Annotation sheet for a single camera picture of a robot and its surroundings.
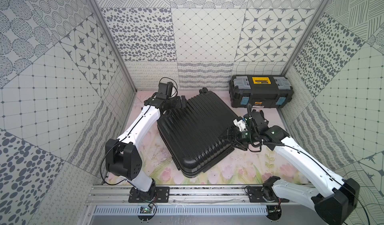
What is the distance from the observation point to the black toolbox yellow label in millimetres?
1001

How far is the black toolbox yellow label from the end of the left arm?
0.43 metres

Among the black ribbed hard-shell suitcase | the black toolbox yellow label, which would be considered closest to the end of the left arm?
the black ribbed hard-shell suitcase

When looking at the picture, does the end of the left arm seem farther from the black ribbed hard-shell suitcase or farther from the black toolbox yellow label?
the black toolbox yellow label

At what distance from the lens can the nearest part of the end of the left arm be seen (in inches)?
23.8
